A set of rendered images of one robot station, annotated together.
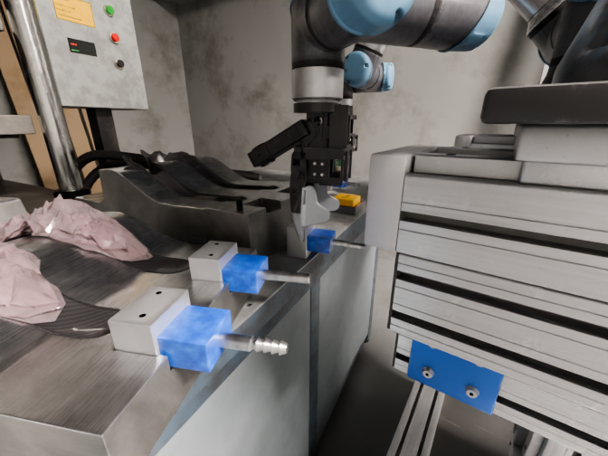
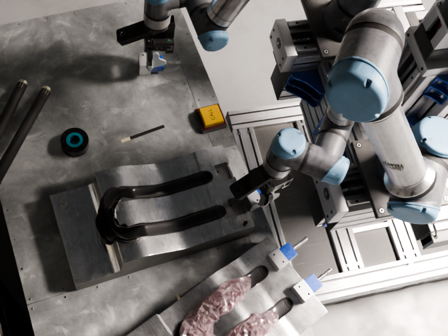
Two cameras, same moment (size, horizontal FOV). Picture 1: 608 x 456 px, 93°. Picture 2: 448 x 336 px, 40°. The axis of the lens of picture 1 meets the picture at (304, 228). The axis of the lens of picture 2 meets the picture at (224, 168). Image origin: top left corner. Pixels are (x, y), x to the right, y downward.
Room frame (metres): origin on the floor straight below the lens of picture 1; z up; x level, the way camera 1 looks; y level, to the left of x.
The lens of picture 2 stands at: (0.29, 0.71, 2.48)
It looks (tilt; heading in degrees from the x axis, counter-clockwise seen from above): 65 degrees down; 293
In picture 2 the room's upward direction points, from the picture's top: 20 degrees clockwise
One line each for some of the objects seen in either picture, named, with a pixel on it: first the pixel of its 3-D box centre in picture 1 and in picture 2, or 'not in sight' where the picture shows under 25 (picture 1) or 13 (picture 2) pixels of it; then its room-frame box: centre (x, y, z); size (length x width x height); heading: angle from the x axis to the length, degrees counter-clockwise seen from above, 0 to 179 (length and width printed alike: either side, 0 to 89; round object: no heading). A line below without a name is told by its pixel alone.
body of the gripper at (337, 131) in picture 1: (321, 146); (273, 173); (0.46, -0.03, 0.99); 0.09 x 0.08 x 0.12; 71
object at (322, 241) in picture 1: (327, 241); (265, 193); (0.46, -0.04, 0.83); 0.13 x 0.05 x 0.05; 71
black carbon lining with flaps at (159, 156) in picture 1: (194, 173); (160, 207); (0.62, 0.24, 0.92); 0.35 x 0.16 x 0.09; 62
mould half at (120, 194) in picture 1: (196, 194); (153, 211); (0.64, 0.25, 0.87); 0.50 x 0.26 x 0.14; 62
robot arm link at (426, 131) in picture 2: not in sight; (429, 147); (0.21, -0.25, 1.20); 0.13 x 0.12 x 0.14; 111
